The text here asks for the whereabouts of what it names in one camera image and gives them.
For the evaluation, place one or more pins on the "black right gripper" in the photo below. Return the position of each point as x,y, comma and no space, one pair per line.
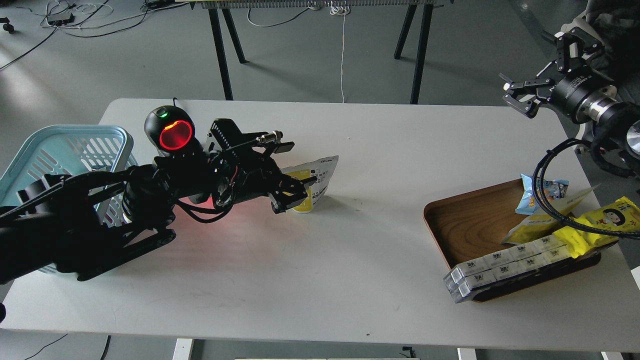
573,90

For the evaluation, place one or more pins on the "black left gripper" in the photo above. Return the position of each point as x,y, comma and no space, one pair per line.
240,167

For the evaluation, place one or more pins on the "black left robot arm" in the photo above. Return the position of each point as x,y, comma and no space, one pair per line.
149,194

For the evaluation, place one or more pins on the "yellow cartoon snack bag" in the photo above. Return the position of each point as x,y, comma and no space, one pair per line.
622,215

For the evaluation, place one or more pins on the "white boxed snack pack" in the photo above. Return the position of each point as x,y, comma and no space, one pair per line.
501,272

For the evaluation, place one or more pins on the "blue snack bag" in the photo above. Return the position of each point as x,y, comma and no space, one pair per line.
552,189

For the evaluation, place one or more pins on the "white chair with clothes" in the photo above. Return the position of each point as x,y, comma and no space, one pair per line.
617,23

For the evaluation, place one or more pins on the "yellow white nut snack pouch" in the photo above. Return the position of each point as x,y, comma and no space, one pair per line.
323,169

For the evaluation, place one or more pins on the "brown wooden tray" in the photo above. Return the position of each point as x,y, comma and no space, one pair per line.
470,225

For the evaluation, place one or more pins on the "light blue plastic basket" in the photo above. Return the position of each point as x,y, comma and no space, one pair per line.
75,150

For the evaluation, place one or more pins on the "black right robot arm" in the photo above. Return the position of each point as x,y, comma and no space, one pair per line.
614,146

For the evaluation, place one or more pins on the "black barcode scanner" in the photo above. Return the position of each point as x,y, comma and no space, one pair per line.
172,132

